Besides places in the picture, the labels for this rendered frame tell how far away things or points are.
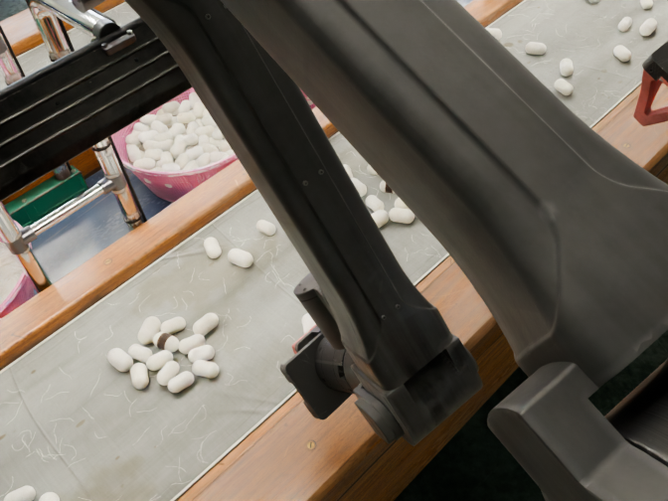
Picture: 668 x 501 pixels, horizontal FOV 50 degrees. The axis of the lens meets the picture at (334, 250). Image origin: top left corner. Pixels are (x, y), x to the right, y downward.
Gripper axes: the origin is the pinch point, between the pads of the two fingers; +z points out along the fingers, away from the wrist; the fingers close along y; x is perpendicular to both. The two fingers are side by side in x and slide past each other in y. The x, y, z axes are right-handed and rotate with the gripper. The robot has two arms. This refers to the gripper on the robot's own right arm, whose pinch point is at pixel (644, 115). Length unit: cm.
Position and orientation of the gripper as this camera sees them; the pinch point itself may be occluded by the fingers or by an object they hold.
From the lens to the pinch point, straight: 75.6
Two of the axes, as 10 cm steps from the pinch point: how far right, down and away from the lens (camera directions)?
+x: 6.5, 7.4, -1.6
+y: -7.3, 5.5, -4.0
